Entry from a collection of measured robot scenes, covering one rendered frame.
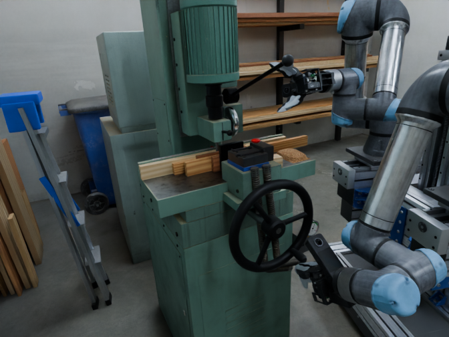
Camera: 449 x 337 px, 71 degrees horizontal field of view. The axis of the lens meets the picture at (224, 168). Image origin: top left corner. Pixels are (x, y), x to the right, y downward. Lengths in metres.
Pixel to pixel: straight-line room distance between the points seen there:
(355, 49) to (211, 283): 1.05
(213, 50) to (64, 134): 2.52
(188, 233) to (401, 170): 0.62
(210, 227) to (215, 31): 0.60
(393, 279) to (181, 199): 0.58
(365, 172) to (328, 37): 3.10
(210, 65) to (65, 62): 2.39
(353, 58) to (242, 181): 0.76
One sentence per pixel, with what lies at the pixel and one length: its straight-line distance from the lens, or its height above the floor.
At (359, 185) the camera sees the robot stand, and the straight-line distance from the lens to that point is 1.53.
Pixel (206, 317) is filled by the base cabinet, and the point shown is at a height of 0.40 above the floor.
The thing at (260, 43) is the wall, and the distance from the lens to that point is 3.85.
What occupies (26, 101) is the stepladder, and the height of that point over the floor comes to 1.13.
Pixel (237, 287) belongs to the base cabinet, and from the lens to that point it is 1.23.
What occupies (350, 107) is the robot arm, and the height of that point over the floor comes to 1.09.
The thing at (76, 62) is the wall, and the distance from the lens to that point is 3.28.
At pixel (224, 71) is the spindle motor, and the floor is 1.23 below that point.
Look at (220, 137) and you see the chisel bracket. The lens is 1.07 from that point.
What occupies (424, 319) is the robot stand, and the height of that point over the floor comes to 0.21.
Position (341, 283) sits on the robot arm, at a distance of 0.78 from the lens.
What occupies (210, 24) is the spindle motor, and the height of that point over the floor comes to 1.36.
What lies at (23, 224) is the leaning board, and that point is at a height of 0.32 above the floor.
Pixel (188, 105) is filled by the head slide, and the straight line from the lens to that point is 1.15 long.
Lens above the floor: 1.29
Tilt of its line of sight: 21 degrees down
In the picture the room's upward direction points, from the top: 3 degrees counter-clockwise
